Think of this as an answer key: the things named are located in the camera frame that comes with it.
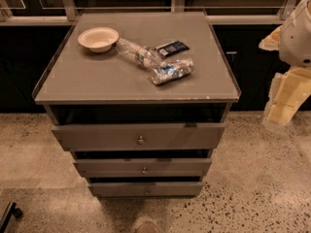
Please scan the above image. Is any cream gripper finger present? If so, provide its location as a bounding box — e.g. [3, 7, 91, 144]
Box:
[259, 26, 282, 51]

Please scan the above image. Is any black caster wheel base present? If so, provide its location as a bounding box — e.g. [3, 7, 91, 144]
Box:
[0, 202, 23, 233]

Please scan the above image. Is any white paper bowl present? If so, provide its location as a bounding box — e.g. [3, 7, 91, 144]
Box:
[78, 27, 119, 53]

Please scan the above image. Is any grey bottom drawer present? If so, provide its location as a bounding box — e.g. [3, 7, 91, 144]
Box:
[89, 182, 203, 197]

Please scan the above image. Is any metal railing frame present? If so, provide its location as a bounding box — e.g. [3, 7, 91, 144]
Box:
[0, 0, 301, 25]

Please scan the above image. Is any grey drawer cabinet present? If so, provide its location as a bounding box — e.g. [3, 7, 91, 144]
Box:
[33, 13, 240, 187]

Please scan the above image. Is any grey drawer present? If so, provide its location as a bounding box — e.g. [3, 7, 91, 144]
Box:
[52, 123, 225, 151]
[89, 182, 203, 197]
[74, 158, 211, 178]

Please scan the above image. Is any grey top drawer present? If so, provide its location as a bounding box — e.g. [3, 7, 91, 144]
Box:
[52, 123, 225, 151]

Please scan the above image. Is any dark blue snack packet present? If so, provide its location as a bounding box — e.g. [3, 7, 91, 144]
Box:
[155, 41, 189, 58]

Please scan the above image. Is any clear plastic water bottle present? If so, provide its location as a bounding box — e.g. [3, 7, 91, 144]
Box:
[116, 38, 162, 69]

